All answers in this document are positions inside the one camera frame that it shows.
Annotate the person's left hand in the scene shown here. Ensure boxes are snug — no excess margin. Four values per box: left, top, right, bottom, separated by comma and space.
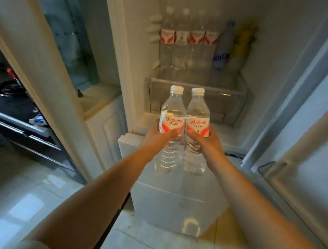
140, 119, 184, 165

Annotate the person's right hand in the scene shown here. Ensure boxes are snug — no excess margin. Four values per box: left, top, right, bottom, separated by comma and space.
186, 126, 226, 173

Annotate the clear water bottle red label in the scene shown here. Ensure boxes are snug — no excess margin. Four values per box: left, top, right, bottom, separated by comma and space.
204, 10, 220, 70
183, 88, 211, 176
190, 10, 206, 70
159, 6, 177, 70
174, 8, 192, 71

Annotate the clear water bottle peeling label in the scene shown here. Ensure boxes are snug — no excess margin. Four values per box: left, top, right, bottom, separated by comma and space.
154, 85, 187, 174

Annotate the person's right forearm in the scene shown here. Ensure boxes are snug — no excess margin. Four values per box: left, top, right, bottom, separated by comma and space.
211, 154, 318, 249

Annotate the person's left forearm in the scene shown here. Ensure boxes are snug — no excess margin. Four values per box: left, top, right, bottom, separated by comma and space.
15, 147, 154, 249

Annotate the clear plastic fridge drawer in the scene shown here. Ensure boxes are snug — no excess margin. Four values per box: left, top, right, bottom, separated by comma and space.
144, 67, 248, 128

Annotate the white cabinet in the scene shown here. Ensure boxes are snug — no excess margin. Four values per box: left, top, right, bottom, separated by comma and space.
76, 83, 128, 170

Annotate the white freezer drawer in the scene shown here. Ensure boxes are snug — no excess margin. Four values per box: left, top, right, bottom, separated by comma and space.
118, 132, 229, 238

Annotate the purple label drink bottle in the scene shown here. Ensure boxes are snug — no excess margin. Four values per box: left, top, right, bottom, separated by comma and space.
212, 21, 236, 71

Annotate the yellow drink bottle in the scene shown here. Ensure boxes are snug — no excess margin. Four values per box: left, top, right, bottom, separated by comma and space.
228, 25, 258, 73

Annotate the white refrigerator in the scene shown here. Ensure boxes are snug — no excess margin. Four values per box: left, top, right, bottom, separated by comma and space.
106, 0, 328, 239

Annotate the white refrigerator door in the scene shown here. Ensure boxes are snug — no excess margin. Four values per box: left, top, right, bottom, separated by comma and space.
241, 15, 328, 249

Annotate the blue and white packet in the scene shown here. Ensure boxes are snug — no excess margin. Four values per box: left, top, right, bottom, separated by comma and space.
29, 114, 48, 127

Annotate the dark kitchen counter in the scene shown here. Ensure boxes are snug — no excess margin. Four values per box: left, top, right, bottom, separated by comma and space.
0, 50, 87, 185

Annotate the red object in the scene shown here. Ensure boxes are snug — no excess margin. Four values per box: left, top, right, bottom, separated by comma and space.
6, 67, 19, 80

